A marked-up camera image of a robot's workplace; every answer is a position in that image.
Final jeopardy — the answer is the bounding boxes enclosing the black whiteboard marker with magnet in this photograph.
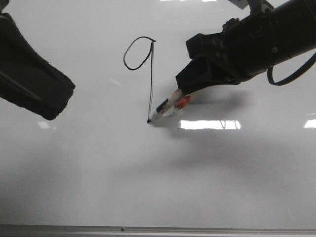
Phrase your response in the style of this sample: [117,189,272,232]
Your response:
[147,89,195,123]

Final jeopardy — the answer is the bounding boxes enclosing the white whiteboard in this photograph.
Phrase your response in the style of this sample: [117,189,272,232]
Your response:
[0,0,316,237]

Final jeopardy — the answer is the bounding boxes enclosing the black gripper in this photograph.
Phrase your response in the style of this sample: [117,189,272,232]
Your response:
[176,9,274,95]
[0,13,75,120]

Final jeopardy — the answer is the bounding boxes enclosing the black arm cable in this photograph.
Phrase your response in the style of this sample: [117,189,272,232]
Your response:
[266,50,316,86]

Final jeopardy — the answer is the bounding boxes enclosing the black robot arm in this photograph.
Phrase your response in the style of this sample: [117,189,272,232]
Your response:
[176,0,316,94]

